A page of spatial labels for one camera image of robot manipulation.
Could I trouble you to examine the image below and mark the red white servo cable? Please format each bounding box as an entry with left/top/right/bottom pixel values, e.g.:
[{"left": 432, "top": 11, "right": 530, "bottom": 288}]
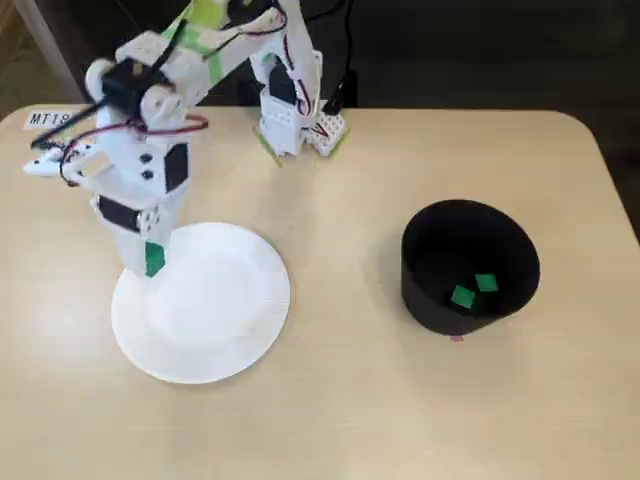
[{"left": 59, "top": 113, "right": 209, "bottom": 166}]

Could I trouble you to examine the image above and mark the black camera cable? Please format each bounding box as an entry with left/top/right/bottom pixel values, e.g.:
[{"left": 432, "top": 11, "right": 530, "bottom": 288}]
[{"left": 31, "top": 27, "right": 179, "bottom": 151}]

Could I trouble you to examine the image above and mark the white MT18 label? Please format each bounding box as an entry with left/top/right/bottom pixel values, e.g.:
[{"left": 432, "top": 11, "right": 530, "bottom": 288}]
[{"left": 23, "top": 105, "right": 70, "bottom": 131}]

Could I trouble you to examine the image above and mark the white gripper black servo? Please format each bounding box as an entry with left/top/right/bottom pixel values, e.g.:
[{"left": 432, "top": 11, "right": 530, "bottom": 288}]
[{"left": 69, "top": 124, "right": 192, "bottom": 276}]

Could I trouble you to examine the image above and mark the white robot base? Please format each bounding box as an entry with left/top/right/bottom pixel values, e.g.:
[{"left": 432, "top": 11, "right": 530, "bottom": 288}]
[{"left": 254, "top": 92, "right": 350, "bottom": 161}]

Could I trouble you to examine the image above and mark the white paper plate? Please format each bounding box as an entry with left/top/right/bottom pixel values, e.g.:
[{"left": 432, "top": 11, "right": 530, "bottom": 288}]
[{"left": 110, "top": 222, "right": 292, "bottom": 385}]

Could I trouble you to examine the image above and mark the white metal post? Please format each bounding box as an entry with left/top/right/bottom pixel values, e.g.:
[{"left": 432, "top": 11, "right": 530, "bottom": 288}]
[{"left": 14, "top": 0, "right": 87, "bottom": 105}]

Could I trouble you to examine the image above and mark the black round pot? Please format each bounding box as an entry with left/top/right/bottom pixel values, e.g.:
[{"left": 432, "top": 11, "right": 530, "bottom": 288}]
[{"left": 399, "top": 198, "right": 542, "bottom": 337}]

